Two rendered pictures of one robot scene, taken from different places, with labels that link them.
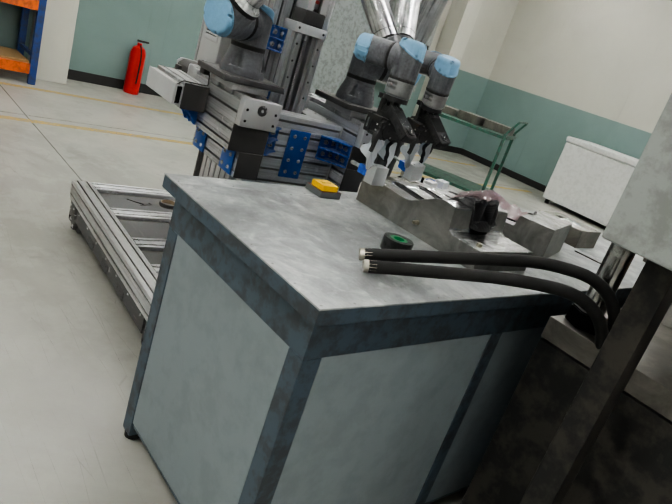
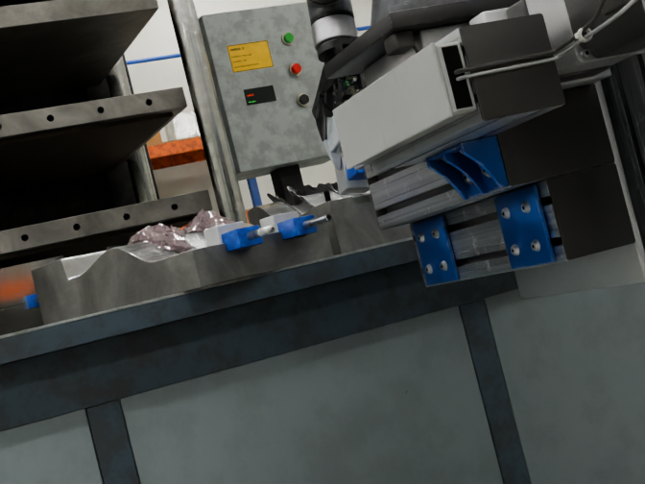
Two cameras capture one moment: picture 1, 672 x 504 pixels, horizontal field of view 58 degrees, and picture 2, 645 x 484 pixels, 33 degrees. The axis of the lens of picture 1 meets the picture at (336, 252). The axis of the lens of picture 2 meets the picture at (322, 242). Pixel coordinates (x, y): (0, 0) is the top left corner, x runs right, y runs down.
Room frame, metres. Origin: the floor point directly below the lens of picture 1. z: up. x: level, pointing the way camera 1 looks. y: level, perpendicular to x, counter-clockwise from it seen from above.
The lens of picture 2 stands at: (3.74, 0.40, 0.77)
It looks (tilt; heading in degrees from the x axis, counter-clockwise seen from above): 2 degrees up; 201
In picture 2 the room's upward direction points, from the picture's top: 14 degrees counter-clockwise
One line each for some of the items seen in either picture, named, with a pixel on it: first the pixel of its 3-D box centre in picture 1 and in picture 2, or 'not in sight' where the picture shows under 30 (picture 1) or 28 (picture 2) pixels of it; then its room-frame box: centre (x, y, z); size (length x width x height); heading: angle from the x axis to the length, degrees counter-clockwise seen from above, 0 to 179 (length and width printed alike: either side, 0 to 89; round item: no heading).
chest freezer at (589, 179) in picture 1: (615, 191); not in sight; (8.25, -3.24, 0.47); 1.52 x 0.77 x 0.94; 45
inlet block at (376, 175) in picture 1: (365, 169); not in sight; (1.76, -0.01, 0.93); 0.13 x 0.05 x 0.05; 45
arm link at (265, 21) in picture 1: (252, 22); not in sight; (2.09, 0.49, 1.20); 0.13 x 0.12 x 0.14; 158
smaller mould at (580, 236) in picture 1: (566, 229); not in sight; (2.40, -0.83, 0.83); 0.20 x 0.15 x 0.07; 45
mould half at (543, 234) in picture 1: (490, 212); (173, 263); (2.13, -0.47, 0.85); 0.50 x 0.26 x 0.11; 62
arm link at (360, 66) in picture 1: (369, 59); not in sight; (2.42, 0.11, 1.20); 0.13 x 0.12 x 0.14; 105
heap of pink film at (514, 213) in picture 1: (493, 200); (172, 237); (2.13, -0.46, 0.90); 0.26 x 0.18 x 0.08; 62
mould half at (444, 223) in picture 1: (444, 213); (340, 221); (1.82, -0.27, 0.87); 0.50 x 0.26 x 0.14; 45
